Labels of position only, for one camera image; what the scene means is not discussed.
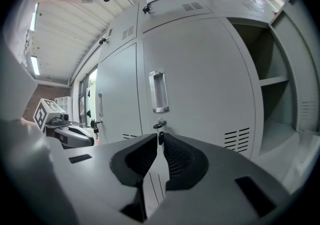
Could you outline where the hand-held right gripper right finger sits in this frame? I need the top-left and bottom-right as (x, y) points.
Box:
(149, 133), (301, 225)

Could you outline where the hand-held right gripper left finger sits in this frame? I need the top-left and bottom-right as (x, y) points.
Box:
(2, 118), (159, 225)

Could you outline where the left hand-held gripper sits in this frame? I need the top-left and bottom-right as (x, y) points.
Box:
(33, 97), (95, 150)

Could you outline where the grey metal locker cabinet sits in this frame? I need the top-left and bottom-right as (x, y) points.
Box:
(94, 0), (320, 217)

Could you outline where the person's left forearm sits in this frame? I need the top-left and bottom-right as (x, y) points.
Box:
(19, 116), (42, 132)

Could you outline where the white box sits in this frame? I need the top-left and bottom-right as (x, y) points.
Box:
(54, 95), (74, 120)

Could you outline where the person's white shirt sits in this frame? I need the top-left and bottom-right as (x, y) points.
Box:
(0, 0), (41, 126)

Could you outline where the ceiling light panel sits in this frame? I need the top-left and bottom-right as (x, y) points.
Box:
(30, 54), (41, 77)
(29, 2), (40, 33)

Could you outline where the small gripper fisheye camera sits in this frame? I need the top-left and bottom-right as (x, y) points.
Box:
(50, 111), (71, 127)

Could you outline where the black window frame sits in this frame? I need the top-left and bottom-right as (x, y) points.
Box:
(78, 65), (99, 130)

